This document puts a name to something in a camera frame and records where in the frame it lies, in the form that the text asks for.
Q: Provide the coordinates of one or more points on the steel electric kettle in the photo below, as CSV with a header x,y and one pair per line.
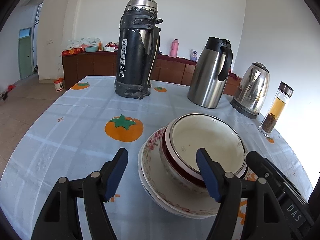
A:
x,y
252,90

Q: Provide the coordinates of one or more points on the stainless steel carafe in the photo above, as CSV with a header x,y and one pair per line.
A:
x,y
207,80

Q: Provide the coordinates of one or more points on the persimmon print tablecloth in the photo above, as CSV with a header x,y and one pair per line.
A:
x,y
75,130

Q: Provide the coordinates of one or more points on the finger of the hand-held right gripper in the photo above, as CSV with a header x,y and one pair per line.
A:
x,y
260,165

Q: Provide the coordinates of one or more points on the white enamel bowl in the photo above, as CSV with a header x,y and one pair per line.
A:
x,y
207,137

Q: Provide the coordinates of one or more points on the teal basin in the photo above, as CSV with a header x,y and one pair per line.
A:
x,y
91,49

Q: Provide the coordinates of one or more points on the glass tea bottle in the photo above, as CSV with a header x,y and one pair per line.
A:
x,y
275,110

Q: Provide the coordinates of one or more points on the red plastic bowl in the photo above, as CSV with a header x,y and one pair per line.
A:
x,y
170,158

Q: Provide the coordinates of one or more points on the green door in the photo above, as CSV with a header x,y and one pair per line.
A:
x,y
25,55

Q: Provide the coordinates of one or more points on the orange cardboard box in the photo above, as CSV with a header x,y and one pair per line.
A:
x,y
71,51

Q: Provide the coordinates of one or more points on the brown wooden sideboard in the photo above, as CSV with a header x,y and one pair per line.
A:
x,y
87,65

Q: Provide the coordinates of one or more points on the white plastic bucket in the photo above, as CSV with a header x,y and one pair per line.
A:
x,y
59,85

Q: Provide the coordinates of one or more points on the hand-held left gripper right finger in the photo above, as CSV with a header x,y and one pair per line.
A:
x,y
208,175

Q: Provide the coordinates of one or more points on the floral cloth pile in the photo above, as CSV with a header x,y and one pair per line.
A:
x,y
110,47

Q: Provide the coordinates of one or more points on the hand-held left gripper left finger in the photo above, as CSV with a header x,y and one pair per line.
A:
x,y
116,172

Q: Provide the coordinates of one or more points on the white blue packet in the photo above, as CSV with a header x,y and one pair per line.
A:
x,y
194,55

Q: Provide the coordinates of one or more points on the black thermos flask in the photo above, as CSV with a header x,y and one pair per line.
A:
x,y
132,62

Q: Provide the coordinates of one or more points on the red item on floor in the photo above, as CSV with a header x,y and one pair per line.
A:
x,y
11,87

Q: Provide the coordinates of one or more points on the blue patterned deep plate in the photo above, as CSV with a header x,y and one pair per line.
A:
x,y
175,214

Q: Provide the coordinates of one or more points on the mesh food cover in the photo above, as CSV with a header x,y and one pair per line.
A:
x,y
82,42

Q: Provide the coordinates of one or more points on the pink floral rim plate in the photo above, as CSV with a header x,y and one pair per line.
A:
x,y
155,180

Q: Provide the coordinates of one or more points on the pink thermos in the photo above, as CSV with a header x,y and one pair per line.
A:
x,y
174,48

